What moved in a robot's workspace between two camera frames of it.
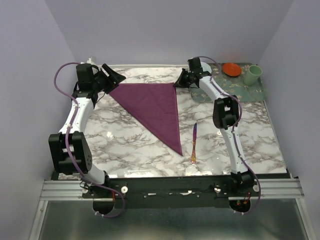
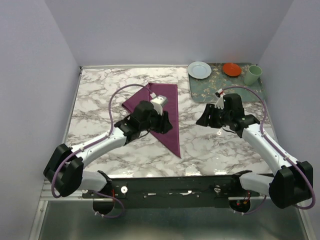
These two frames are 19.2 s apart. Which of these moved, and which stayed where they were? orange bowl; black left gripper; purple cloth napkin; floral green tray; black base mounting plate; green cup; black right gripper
Moved: purple cloth napkin; black left gripper; black right gripper
Stayed: orange bowl; green cup; floral green tray; black base mounting plate
